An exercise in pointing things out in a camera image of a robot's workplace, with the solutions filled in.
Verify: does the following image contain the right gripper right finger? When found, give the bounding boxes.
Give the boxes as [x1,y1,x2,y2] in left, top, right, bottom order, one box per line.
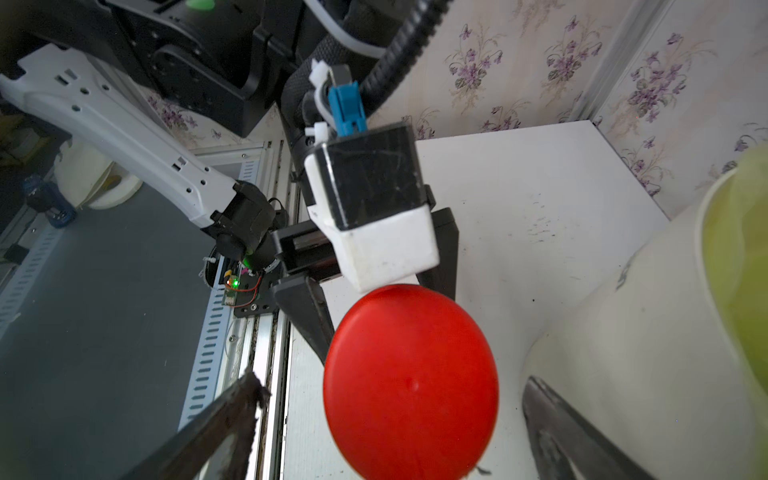
[522,376,651,479]

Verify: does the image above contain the aluminium frame bars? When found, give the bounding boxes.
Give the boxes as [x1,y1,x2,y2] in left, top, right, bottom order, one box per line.
[568,0,671,121]

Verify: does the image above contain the red jar lid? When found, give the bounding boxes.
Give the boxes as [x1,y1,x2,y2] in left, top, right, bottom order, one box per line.
[323,284,500,479]

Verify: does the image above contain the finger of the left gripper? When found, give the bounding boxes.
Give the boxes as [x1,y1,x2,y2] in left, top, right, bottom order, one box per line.
[272,274,335,365]
[416,208,459,300]

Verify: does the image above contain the green avocado print bag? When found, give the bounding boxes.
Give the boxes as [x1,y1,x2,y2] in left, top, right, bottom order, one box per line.
[698,143,768,397]

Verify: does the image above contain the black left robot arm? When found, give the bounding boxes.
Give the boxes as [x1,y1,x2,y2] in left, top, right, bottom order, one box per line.
[1,1,458,359]

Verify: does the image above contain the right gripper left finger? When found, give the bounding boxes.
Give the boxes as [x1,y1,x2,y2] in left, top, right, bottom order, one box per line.
[124,372,270,479]

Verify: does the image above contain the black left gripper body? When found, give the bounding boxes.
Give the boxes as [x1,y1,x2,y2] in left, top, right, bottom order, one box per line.
[272,191,460,319]

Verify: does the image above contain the white plastic trash bin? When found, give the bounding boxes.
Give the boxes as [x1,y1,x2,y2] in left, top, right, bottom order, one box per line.
[521,173,767,479]

